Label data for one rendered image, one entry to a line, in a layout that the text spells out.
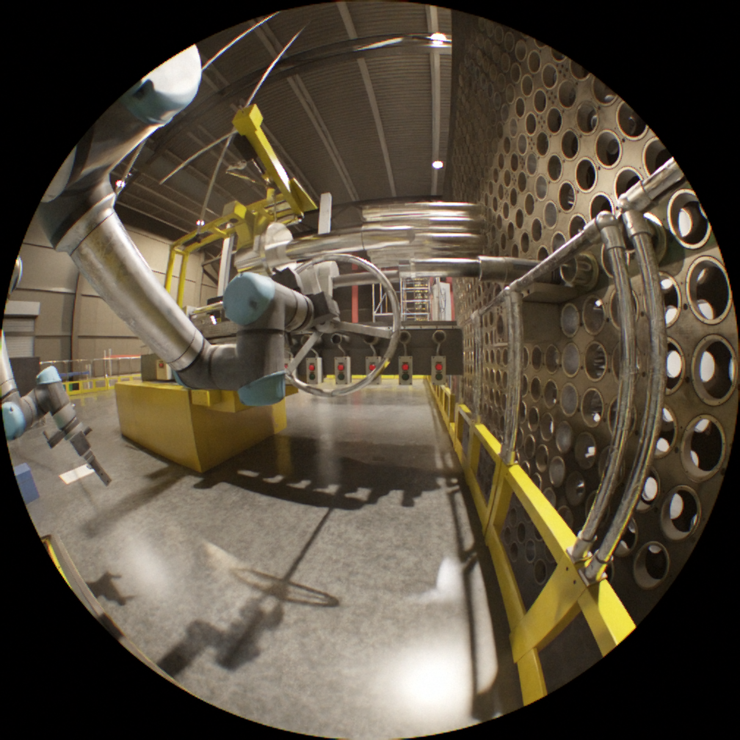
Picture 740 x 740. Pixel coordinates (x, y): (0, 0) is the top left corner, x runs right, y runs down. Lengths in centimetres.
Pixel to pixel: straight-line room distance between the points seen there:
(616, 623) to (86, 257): 82
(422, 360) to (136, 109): 134
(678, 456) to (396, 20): 910
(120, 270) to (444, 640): 101
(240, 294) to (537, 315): 187
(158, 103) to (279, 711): 94
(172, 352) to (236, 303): 12
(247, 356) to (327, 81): 940
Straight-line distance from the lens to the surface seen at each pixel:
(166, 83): 22
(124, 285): 34
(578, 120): 202
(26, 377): 462
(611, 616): 53
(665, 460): 136
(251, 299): 33
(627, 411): 45
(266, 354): 34
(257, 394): 35
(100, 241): 33
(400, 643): 83
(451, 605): 91
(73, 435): 77
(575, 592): 57
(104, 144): 22
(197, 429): 179
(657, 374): 40
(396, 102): 997
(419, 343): 135
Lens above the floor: 77
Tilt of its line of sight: 3 degrees down
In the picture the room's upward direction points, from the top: 1 degrees counter-clockwise
